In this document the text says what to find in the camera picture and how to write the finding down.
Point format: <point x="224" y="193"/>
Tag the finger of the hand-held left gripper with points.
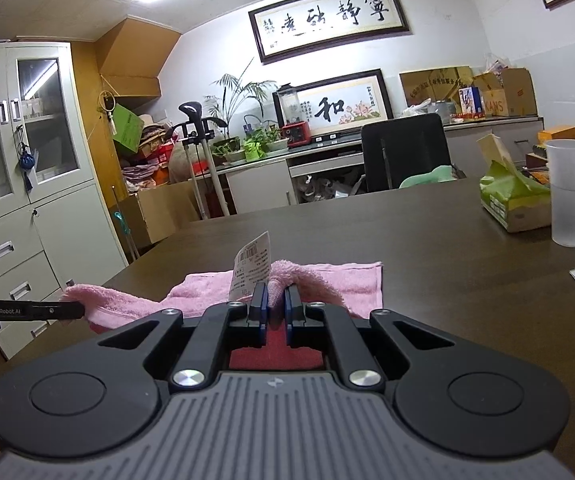
<point x="27" y="310"/>

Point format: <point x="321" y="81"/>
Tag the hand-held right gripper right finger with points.
<point x="290" y="307"/>

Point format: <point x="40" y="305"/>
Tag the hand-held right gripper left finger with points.
<point x="262" y="305"/>

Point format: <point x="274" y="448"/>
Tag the white paper tag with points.
<point x="252" y="260"/>

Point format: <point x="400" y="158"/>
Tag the pink towel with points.
<point x="340" y="280"/>

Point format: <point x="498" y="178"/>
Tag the grey metal cabinet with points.
<point x="42" y="210"/>

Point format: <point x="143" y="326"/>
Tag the white sideboard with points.
<point x="257" y="182"/>

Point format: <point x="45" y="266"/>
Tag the white metal poles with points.
<point x="215" y="180"/>

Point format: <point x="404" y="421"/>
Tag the large open cardboard box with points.
<point x="160" y="215"/>

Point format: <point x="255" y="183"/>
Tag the blue hanging key ornament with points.
<point x="26" y="160"/>

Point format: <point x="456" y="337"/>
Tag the small potted plants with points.
<point x="260" y="145"/>

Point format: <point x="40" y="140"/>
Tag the red blender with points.
<point x="295" y="120"/>

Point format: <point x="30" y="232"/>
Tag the light green cloth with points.
<point x="430" y="177"/>

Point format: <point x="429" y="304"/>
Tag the black office chair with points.
<point x="407" y="155"/>

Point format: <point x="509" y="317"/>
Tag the black chair headrest part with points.
<point x="192" y="115"/>

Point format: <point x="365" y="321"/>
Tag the framed lotus calligraphy picture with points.
<point x="337" y="107"/>

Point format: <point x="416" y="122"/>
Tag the green cardboard box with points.
<point x="127" y="130"/>

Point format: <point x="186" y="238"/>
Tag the hanging dreamcatcher ornament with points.
<point x="107" y="110"/>

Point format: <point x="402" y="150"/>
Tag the tall palm plant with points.
<point x="237" y="90"/>

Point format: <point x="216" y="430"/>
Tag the white plastic bag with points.
<point x="417" y="109"/>

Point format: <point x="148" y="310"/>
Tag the green tissue box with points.
<point x="512" y="200"/>

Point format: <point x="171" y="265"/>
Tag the golden flat board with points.
<point x="432" y="85"/>

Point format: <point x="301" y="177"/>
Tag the small colourful box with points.
<point x="470" y="101"/>

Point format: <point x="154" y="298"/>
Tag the long framed calligraphy scroll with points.
<point x="330" y="20"/>

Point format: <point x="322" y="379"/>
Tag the translucent plastic cup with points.
<point x="570" y="195"/>

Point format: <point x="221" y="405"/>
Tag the printed cardboard box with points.
<point x="510" y="92"/>

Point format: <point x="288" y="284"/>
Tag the orange box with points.
<point x="560" y="134"/>

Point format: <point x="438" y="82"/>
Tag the brown wall cabinet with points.
<point x="135" y="55"/>

